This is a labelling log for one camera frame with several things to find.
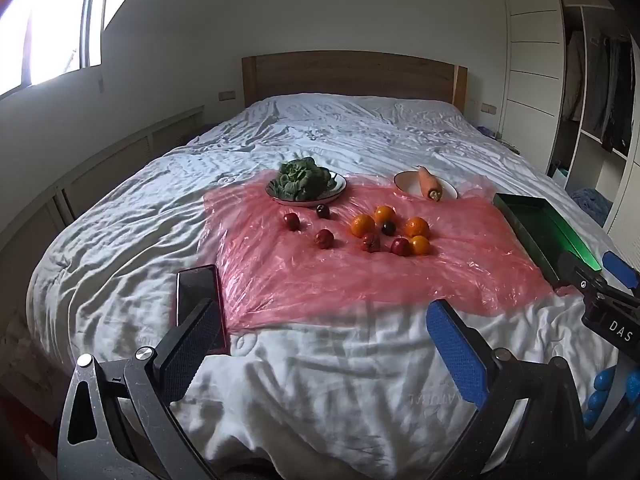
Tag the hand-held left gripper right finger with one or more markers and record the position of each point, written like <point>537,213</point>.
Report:
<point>457,355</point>

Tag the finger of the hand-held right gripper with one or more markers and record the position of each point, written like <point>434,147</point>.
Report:
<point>575,270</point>
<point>620,267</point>

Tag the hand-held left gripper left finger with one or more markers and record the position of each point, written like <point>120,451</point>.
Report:
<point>192,345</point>

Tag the green tray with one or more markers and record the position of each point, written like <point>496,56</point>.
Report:
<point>540,230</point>

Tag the orange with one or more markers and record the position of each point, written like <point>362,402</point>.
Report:
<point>385,212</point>
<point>362,225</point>
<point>420,245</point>
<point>416,226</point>

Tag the red apple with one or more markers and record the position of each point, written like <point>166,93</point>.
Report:
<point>371,242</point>
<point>400,246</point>
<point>324,238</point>
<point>291,220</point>

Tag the dark plum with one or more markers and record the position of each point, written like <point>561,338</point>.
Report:
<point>388,228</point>
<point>323,211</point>

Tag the person's right hand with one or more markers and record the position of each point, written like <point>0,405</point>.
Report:
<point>602,380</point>

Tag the smartphone with red case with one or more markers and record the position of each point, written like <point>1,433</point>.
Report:
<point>195,290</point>

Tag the blue cloth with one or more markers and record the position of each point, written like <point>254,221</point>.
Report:
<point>590,202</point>

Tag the pink plastic sheet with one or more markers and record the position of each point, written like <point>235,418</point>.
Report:
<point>400,280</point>

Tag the orange carrot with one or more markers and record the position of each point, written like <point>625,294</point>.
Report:
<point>429,182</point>

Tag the white plate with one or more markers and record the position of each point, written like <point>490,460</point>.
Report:
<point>410,185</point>

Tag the dark hanging clothes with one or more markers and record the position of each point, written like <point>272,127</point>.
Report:
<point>617,90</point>

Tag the light hanging garment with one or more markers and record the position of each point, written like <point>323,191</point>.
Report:
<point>576,75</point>

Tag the green bok choy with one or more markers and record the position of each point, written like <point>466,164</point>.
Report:
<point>300,180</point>

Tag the patterned dark-rimmed plate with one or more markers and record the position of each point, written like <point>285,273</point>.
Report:
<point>337,186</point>

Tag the white wardrobe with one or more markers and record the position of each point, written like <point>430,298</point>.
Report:
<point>530,35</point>

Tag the wooden headboard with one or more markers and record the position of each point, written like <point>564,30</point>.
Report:
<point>350,75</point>

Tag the window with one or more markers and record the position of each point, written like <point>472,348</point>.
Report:
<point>50,20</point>

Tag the wall socket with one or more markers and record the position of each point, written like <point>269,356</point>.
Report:
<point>227,95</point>
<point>488,108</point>

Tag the low wall cabinet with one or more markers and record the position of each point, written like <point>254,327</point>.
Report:
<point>125,155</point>

